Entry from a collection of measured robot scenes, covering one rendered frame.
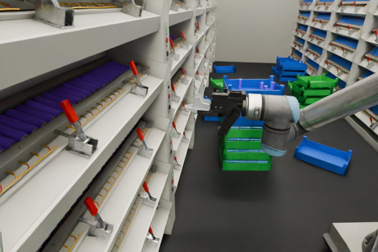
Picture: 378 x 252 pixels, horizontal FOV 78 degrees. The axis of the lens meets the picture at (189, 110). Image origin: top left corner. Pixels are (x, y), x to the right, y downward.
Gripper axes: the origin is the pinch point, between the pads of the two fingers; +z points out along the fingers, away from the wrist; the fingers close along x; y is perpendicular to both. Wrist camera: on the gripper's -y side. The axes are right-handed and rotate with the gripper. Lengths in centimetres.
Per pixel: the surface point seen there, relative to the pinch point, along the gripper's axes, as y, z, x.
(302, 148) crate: -61, -71, -78
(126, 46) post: 22.0, 18.9, 4.7
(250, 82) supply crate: -10, -28, -66
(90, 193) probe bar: -2.7, 14.7, 41.7
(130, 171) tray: -6.4, 10.9, 29.2
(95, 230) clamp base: -5.0, 10.2, 48.3
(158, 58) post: 18.6, 8.8, 4.7
